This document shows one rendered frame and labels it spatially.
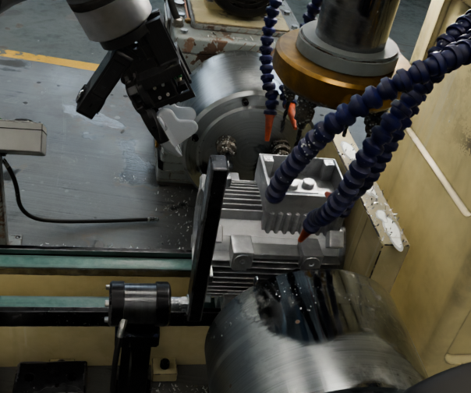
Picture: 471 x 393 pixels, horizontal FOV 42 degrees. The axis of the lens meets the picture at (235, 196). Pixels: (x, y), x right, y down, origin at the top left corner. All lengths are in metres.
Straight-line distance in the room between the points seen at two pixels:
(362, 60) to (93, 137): 0.93
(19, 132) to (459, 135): 0.68
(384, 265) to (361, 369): 0.24
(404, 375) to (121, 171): 0.95
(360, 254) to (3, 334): 0.54
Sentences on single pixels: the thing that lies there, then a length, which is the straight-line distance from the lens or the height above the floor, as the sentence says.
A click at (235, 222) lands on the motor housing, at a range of 0.88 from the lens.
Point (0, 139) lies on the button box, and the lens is 1.06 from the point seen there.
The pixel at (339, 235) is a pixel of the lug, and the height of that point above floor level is 1.09.
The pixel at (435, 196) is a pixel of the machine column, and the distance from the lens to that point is 0.94.
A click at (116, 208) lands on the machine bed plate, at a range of 1.33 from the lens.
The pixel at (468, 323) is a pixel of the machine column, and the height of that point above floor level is 1.01.
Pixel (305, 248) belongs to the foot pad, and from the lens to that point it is 0.88.
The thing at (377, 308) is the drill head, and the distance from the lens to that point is 0.71.
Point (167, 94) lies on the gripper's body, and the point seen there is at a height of 1.24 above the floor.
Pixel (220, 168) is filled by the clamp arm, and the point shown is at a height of 1.25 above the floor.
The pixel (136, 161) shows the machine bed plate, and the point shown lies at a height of 0.80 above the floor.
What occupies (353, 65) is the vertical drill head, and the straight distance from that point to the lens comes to 0.75.
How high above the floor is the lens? 1.63
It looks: 36 degrees down
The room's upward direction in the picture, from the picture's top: 11 degrees clockwise
